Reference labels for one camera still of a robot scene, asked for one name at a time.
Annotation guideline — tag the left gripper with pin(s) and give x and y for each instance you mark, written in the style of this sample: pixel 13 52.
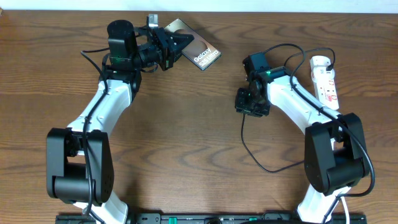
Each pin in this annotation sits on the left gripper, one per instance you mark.
pixel 166 48

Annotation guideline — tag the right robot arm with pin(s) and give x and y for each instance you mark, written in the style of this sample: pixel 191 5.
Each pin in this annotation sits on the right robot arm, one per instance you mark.
pixel 336 161

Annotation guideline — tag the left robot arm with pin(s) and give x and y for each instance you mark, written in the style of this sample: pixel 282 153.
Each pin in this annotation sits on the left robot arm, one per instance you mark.
pixel 79 165

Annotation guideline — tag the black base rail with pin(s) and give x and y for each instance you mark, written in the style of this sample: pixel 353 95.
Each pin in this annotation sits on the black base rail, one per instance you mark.
pixel 156 218

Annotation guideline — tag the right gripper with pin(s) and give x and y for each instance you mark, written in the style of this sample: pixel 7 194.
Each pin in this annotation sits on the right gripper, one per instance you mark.
pixel 241 107

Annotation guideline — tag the white power strip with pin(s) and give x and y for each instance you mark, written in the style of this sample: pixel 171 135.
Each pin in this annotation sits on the white power strip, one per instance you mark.
pixel 323 81

